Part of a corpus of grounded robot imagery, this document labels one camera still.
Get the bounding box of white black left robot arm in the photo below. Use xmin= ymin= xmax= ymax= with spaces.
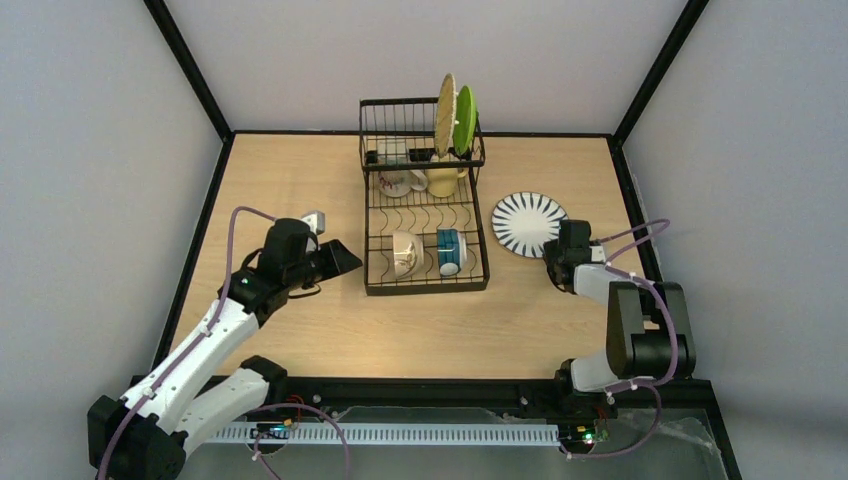
xmin=87 ymin=212 xmax=363 ymax=479

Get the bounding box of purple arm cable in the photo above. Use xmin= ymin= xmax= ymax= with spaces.
xmin=95 ymin=205 xmax=351 ymax=480
xmin=559 ymin=218 xmax=680 ymax=462

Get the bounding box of white slotted cable duct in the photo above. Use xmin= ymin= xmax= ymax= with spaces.
xmin=207 ymin=422 xmax=559 ymax=447

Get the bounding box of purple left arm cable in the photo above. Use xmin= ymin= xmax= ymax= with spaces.
xmin=95 ymin=205 xmax=351 ymax=480

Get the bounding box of yellow handled mug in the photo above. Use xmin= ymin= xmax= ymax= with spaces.
xmin=425 ymin=167 xmax=470 ymax=198

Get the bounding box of small white patterned bowl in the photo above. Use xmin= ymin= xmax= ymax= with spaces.
xmin=392 ymin=230 xmax=424 ymax=279

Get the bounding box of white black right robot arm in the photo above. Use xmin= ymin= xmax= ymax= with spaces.
xmin=543 ymin=218 xmax=697 ymax=396

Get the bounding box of green plate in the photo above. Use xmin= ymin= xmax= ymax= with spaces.
xmin=452 ymin=85 xmax=478 ymax=156

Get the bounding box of woven bamboo plate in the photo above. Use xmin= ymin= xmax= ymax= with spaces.
xmin=434 ymin=73 xmax=457 ymax=158

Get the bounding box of cream ceramic mug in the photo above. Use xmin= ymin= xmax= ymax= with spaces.
xmin=376 ymin=139 xmax=429 ymax=199

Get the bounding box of black aluminium frame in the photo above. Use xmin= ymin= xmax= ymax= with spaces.
xmin=95 ymin=0 xmax=743 ymax=480

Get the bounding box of left controller board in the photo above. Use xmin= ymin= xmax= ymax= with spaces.
xmin=249 ymin=422 xmax=297 ymax=441

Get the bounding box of right controller board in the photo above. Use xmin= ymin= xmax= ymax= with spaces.
xmin=558 ymin=421 xmax=609 ymax=445

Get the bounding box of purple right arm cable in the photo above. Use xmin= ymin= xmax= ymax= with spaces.
xmin=559 ymin=218 xmax=680 ymax=462

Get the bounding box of white bowl dark rim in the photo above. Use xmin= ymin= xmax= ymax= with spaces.
xmin=437 ymin=228 xmax=468 ymax=277

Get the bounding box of blue striped white plate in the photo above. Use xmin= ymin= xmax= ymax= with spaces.
xmin=491 ymin=191 xmax=568 ymax=259

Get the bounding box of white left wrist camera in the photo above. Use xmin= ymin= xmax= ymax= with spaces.
xmin=300 ymin=210 xmax=326 ymax=236

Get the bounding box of black wire dish rack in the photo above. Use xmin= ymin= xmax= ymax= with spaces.
xmin=358 ymin=97 xmax=490 ymax=296

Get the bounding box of controller board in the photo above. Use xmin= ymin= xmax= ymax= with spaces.
xmin=249 ymin=422 xmax=297 ymax=441
xmin=558 ymin=421 xmax=609 ymax=445

